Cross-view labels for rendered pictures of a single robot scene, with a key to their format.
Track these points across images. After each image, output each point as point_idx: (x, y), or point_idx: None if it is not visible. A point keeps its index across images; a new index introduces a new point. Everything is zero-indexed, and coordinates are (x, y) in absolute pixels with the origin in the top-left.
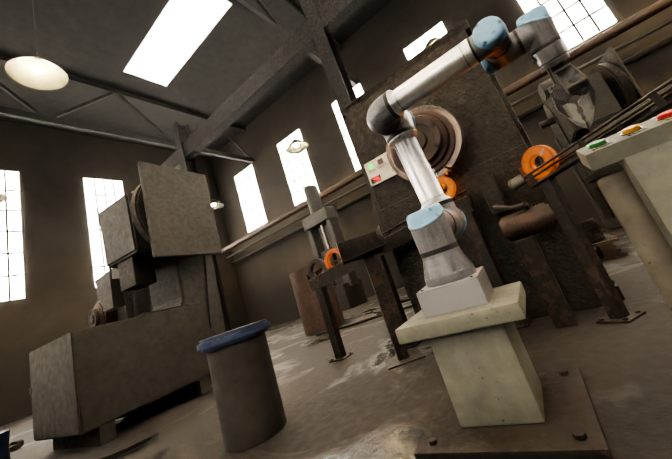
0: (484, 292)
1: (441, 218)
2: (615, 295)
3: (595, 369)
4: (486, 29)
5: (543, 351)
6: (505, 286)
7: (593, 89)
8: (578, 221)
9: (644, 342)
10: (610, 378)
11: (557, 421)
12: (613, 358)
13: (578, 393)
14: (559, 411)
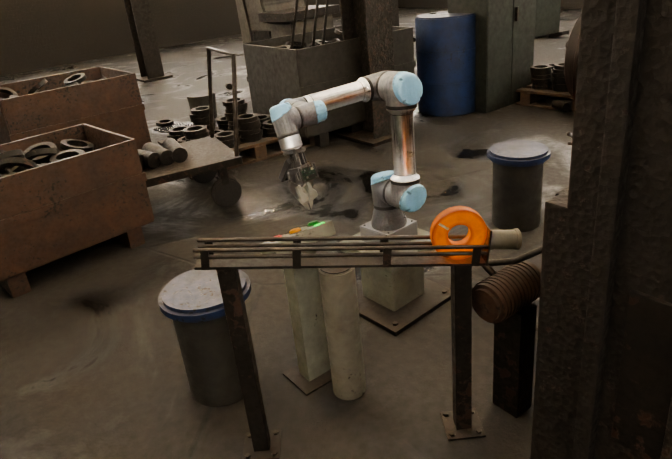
0: (361, 235)
1: (371, 187)
2: (454, 404)
3: (393, 343)
4: None
5: None
6: None
7: (289, 187)
8: (454, 326)
9: (395, 381)
10: (376, 338)
11: (359, 298)
12: (395, 357)
13: (370, 314)
14: (365, 302)
